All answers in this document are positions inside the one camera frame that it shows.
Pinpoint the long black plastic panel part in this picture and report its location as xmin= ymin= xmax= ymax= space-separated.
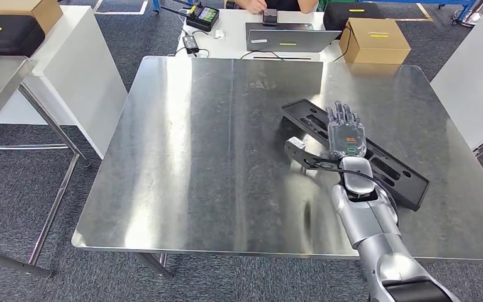
xmin=280 ymin=98 xmax=431 ymax=212

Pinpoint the cardboard box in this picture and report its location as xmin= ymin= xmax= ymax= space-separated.
xmin=0 ymin=0 xmax=64 ymax=35
xmin=338 ymin=17 xmax=412 ymax=66

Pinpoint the black laptop cable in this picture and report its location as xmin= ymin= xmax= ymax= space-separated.
xmin=332 ymin=25 xmax=353 ymax=64
xmin=240 ymin=50 xmax=286 ymax=62

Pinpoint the person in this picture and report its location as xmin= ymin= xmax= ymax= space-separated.
xmin=225 ymin=0 xmax=326 ymax=15

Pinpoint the white cabinet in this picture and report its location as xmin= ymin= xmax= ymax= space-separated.
xmin=0 ymin=4 xmax=128 ymax=160
xmin=430 ymin=13 xmax=483 ymax=152

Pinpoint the black power adapter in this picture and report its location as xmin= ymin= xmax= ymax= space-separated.
xmin=182 ymin=35 xmax=201 ymax=55

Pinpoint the person's right hand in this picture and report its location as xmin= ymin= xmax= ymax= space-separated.
xmin=240 ymin=0 xmax=268 ymax=15

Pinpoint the grey laptop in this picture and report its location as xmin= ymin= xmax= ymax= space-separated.
xmin=245 ymin=21 xmax=342 ymax=53

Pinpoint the black controller with screen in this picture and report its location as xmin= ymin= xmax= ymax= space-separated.
xmin=160 ymin=0 xmax=221 ymax=33

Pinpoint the person's left hand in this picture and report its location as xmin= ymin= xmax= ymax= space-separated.
xmin=297 ymin=0 xmax=320 ymax=15

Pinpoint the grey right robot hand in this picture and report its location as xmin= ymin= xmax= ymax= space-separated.
xmin=325 ymin=101 xmax=368 ymax=160

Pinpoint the black carry case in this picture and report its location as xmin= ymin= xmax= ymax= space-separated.
xmin=0 ymin=14 xmax=47 ymax=58
xmin=323 ymin=1 xmax=386 ymax=33

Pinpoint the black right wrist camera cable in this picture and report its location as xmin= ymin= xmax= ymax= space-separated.
xmin=314 ymin=161 xmax=399 ymax=210

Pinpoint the black phone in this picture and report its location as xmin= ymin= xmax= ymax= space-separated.
xmin=262 ymin=8 xmax=279 ymax=28

